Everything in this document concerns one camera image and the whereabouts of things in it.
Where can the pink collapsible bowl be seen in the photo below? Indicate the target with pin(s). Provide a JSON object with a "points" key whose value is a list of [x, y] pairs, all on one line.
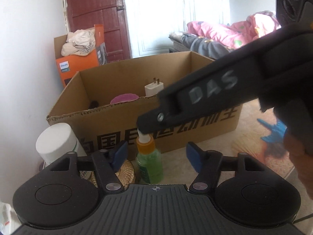
{"points": [[124, 98]]}

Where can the grey and pink bedding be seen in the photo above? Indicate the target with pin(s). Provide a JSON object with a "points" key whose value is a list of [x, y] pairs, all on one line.
{"points": [[217, 40]]}

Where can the black cylinder flashlight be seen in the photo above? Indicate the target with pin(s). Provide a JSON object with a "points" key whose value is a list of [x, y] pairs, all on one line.
{"points": [[93, 104]]}

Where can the large brown cardboard box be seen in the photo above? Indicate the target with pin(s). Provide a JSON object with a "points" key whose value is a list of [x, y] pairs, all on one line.
{"points": [[107, 125]]}

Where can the green dropper bottle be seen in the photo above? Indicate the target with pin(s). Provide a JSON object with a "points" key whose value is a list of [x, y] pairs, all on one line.
{"points": [[148, 159]]}

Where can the dark red wooden door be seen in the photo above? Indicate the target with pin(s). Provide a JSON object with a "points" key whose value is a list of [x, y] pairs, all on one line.
{"points": [[83, 14]]}

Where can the beige clothes pile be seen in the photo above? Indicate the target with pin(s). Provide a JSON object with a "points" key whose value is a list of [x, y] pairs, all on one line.
{"points": [[80, 43]]}

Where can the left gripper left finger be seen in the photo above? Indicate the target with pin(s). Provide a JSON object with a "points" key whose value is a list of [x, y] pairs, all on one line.
{"points": [[118, 155]]}

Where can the person's hand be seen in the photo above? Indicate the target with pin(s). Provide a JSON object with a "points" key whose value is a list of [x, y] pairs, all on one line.
{"points": [[301, 160]]}

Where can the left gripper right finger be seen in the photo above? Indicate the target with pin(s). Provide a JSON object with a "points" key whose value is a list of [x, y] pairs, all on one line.
{"points": [[196, 156]]}

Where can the white pill bottle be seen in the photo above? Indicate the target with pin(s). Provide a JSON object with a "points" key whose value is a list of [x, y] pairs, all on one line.
{"points": [[57, 140]]}

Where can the orange Philips box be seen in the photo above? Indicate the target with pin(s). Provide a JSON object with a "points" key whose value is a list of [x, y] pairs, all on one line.
{"points": [[67, 66]]}

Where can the white power adapter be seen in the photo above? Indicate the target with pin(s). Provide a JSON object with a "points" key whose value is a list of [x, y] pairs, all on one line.
{"points": [[153, 88]]}

